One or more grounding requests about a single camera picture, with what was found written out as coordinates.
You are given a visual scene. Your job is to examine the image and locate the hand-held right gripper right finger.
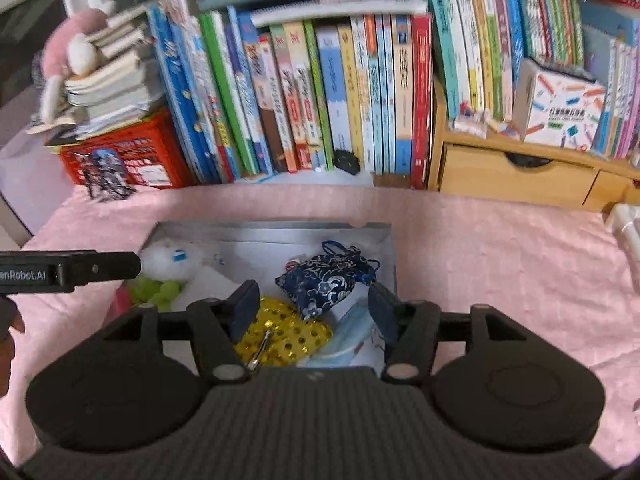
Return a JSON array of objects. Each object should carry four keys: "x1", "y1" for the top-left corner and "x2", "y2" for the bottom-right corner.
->
[{"x1": 367, "y1": 284, "x2": 543, "y2": 386}]

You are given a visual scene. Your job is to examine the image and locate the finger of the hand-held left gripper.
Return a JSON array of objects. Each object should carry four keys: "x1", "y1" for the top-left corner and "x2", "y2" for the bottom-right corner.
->
[{"x1": 95, "y1": 251, "x2": 143, "y2": 282}]

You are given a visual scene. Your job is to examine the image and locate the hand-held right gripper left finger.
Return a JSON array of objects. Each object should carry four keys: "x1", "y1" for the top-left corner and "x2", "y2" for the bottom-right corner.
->
[{"x1": 100, "y1": 280, "x2": 261, "y2": 383}]

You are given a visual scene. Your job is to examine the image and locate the blue face mask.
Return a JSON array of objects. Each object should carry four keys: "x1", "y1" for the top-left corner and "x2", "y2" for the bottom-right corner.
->
[{"x1": 300, "y1": 305, "x2": 386, "y2": 368}]

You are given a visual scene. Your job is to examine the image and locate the lime green scrunchie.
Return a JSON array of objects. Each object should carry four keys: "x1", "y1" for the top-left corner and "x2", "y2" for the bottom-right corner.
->
[{"x1": 125, "y1": 277, "x2": 183, "y2": 311}]

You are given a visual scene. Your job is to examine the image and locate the white fluffy plush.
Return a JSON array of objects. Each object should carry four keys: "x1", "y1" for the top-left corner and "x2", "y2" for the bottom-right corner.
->
[{"x1": 137, "y1": 240, "x2": 206, "y2": 281}]

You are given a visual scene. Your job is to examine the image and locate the grey cardboard box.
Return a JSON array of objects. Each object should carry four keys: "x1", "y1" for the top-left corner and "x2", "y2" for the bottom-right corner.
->
[{"x1": 135, "y1": 220, "x2": 398, "y2": 376}]

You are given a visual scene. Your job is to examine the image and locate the blue brocade pouch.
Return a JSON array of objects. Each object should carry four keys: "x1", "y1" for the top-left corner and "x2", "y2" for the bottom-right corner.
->
[{"x1": 274, "y1": 240, "x2": 381, "y2": 322}]

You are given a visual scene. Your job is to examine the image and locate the person's left hand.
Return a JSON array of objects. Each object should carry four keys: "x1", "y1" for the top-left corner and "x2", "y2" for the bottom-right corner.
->
[{"x1": 0, "y1": 296, "x2": 26, "y2": 396}]

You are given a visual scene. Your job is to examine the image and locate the miniature black bicycle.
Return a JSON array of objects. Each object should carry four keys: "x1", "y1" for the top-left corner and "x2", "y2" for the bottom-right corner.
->
[{"x1": 82, "y1": 150, "x2": 138, "y2": 203}]

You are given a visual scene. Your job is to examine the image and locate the red plastic crate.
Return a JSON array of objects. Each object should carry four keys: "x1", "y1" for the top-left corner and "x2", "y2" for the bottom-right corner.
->
[{"x1": 59, "y1": 107, "x2": 193, "y2": 191}]

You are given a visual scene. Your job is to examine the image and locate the pink tablecloth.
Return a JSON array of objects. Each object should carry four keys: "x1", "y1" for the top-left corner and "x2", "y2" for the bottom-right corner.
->
[{"x1": 0, "y1": 180, "x2": 640, "y2": 471}]

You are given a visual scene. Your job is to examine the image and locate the wooden desk organizer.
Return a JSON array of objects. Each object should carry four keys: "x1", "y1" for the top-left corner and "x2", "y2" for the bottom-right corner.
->
[{"x1": 427, "y1": 77, "x2": 640, "y2": 213}]

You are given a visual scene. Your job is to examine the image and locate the stack of worn books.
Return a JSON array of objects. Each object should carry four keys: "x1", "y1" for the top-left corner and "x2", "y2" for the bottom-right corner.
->
[{"x1": 25, "y1": 5, "x2": 166, "y2": 148}]

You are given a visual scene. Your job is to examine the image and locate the small white wrapped pieces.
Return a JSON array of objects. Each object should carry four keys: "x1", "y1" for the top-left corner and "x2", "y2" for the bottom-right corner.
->
[{"x1": 447, "y1": 105, "x2": 521, "y2": 141}]

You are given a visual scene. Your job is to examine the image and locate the row of large picture books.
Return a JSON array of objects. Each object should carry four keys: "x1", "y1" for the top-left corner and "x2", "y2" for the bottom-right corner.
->
[{"x1": 147, "y1": 5, "x2": 433, "y2": 188}]

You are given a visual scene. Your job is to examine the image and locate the pink plush toy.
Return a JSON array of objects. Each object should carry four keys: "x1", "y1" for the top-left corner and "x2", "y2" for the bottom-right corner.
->
[{"x1": 37, "y1": 7, "x2": 108, "y2": 126}]

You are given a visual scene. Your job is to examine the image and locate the white plastic tube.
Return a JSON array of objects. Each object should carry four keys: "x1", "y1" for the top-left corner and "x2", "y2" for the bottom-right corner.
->
[{"x1": 605, "y1": 202, "x2": 640, "y2": 251}]

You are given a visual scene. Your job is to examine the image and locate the white printed card box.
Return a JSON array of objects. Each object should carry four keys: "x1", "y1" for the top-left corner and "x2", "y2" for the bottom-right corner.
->
[{"x1": 512, "y1": 57, "x2": 608, "y2": 153}]

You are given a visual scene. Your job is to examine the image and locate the row of small paperback books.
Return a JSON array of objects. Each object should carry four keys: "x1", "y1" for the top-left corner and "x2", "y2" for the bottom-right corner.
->
[{"x1": 420, "y1": 0, "x2": 640, "y2": 161}]

